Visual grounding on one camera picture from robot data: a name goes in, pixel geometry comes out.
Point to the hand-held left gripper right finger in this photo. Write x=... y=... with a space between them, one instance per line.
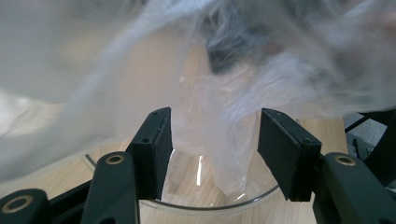
x=286 y=155

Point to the clear plastic bag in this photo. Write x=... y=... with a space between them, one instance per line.
x=93 y=62

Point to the black metal stand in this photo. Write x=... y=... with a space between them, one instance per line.
x=384 y=149

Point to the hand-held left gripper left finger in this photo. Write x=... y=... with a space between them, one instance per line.
x=152 y=155

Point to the clear glass bowl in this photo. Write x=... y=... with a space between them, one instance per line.
x=211 y=207

